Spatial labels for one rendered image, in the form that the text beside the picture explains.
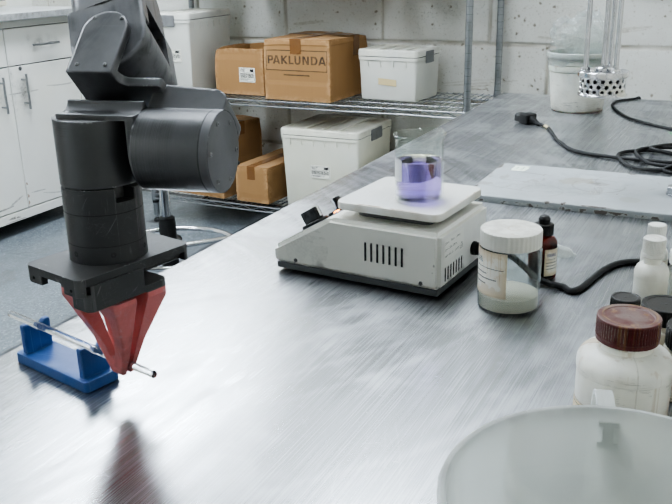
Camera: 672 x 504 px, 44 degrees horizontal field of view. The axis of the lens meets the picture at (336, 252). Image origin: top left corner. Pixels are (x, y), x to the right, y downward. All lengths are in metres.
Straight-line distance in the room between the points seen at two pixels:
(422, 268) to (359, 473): 0.31
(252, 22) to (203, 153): 3.26
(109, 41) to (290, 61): 2.63
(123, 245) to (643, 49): 2.79
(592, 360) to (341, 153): 2.71
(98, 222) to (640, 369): 0.37
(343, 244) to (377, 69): 2.36
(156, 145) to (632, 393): 0.34
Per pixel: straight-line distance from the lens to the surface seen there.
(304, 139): 3.29
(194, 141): 0.57
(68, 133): 0.61
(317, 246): 0.90
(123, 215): 0.62
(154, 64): 0.65
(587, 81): 1.21
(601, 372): 0.55
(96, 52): 0.63
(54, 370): 0.74
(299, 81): 3.24
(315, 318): 0.81
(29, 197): 3.81
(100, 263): 0.63
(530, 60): 3.34
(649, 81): 3.27
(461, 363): 0.73
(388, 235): 0.85
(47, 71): 3.85
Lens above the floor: 1.08
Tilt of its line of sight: 19 degrees down
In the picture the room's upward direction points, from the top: 1 degrees counter-clockwise
